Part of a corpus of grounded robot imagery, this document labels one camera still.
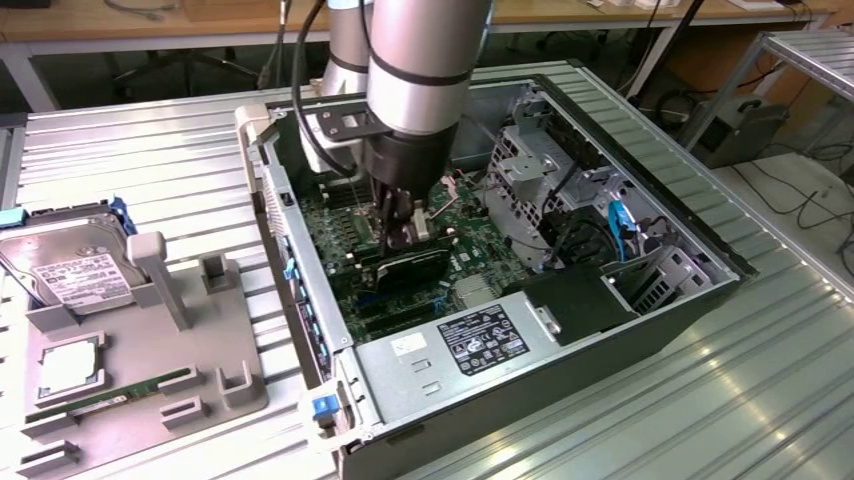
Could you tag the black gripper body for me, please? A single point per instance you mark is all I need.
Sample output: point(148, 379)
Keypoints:
point(410, 160)

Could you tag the black graphics card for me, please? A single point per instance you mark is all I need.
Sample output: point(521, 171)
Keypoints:
point(414, 270)

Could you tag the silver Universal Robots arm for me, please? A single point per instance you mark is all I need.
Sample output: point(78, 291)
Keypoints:
point(414, 100)

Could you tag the metal socket cover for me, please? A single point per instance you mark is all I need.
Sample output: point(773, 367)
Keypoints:
point(450, 192)

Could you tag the green motherboard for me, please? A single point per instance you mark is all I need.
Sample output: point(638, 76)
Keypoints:
point(467, 240)

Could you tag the silver chipset heatsink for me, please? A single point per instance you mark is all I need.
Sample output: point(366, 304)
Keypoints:
point(475, 290)

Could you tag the metal disk bay cage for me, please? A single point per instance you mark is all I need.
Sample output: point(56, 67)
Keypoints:
point(527, 190)

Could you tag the small blue card clip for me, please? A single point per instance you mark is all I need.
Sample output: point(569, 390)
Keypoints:
point(288, 270)

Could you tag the grey power supply unit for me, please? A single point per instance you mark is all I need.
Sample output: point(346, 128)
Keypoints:
point(414, 380)

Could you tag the black office chair base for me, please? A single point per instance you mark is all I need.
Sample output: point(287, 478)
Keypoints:
point(194, 62)

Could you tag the blue case latch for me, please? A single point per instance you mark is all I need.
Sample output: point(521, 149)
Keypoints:
point(323, 406)

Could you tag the open black PC case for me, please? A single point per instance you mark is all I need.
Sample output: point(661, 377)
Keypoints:
point(601, 375)

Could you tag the wooden desk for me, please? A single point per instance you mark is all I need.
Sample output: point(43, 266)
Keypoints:
point(200, 25)

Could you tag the grey box device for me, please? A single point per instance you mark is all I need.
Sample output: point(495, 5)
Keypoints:
point(741, 130)

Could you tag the silver hard disk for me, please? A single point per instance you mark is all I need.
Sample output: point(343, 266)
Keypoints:
point(60, 270)

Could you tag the green RAM stick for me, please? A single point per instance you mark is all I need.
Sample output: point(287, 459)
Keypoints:
point(100, 400)

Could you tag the silver CPU chip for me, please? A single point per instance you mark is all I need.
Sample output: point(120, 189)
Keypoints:
point(67, 365)

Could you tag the grey parts rack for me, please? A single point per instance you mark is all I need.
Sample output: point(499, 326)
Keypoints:
point(134, 440)

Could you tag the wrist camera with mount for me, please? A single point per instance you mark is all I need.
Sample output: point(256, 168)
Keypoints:
point(350, 125)

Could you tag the blue disk bracket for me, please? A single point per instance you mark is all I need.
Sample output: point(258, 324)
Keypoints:
point(123, 215)

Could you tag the metal slat table frame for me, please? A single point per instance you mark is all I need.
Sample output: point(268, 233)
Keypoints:
point(801, 55)

